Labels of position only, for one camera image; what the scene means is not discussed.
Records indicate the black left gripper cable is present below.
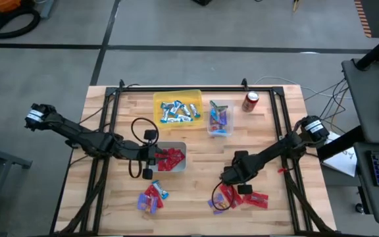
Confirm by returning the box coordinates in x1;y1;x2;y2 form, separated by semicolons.
128;117;160;179

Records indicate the black desk pole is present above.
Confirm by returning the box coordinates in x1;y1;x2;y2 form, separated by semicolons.
355;28;379;72

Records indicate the orange shop vacuum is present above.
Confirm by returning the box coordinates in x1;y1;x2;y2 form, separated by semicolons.
0;0;23;14

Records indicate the black vacuum hose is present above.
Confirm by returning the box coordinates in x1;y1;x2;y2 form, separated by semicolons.
0;5;41;40

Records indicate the black desk support beam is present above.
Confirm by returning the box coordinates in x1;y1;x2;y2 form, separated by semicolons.
316;125;365;163

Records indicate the white paper sheet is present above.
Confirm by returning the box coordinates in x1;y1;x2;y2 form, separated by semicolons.
322;130;359;178

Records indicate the clear plastic bin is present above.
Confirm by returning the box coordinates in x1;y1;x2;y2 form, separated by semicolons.
207;99;235;138

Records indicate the grey metal box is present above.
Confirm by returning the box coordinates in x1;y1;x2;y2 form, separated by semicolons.
39;0;56;20

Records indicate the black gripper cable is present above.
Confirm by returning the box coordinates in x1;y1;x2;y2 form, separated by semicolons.
128;117;160;179
211;180;236;212

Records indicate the white floor cable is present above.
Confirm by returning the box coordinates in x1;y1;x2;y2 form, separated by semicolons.
253;76;354;100

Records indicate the red soda can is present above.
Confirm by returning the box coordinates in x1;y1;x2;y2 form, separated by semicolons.
241;90;261;113

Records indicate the black aluminium table frame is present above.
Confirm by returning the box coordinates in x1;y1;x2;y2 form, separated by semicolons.
49;86;337;237

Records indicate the white handled plastic bin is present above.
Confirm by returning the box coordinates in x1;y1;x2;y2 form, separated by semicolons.
149;141;188;173

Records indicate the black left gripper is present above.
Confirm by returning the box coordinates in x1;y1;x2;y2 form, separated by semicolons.
122;128;170;180

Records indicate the grey metal bench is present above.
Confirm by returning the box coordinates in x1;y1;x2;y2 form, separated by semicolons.
0;133;33;237

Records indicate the green clear candy bag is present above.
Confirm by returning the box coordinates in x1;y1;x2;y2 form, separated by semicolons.
209;100;229;113

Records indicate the black floor cable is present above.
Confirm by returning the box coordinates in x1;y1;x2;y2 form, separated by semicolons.
303;78;350;123

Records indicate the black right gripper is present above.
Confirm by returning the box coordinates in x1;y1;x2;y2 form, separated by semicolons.
222;149;257;196

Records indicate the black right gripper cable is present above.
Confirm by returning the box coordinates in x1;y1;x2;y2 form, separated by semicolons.
211;180;236;212

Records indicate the yellow plastic bin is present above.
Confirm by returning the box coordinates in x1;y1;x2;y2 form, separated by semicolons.
153;89;205;129

